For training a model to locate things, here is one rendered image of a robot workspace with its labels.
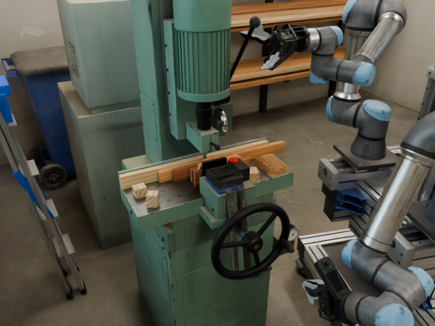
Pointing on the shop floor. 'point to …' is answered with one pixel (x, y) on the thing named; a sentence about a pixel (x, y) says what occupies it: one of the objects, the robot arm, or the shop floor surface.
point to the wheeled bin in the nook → (46, 109)
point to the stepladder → (36, 195)
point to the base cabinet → (199, 282)
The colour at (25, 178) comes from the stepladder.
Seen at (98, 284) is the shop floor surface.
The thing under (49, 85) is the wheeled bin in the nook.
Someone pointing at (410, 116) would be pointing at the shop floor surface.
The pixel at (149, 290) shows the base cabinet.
